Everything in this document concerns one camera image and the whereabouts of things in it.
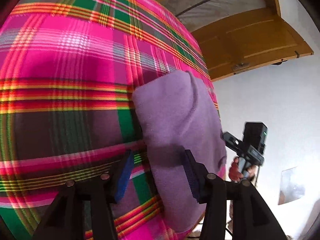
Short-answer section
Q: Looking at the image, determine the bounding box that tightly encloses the purple fleece garment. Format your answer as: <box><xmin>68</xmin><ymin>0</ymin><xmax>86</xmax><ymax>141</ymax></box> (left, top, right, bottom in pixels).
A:
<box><xmin>132</xmin><ymin>70</ymin><xmax>227</xmax><ymax>233</ymax></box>

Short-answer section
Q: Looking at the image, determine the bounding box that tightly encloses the right hand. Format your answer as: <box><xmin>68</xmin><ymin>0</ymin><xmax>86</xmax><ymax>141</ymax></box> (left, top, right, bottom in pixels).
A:
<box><xmin>228</xmin><ymin>157</ymin><xmax>257</xmax><ymax>182</ymax></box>

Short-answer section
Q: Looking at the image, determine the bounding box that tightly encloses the wooden door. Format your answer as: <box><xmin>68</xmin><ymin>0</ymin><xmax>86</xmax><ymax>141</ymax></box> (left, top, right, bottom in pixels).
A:
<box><xmin>192</xmin><ymin>8</ymin><xmax>313</xmax><ymax>81</ymax></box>

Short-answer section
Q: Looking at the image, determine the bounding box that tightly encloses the pink plaid blanket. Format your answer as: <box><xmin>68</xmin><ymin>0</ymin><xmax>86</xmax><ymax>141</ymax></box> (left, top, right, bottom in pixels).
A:
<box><xmin>1</xmin><ymin>0</ymin><xmax>216</xmax><ymax>239</ymax></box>

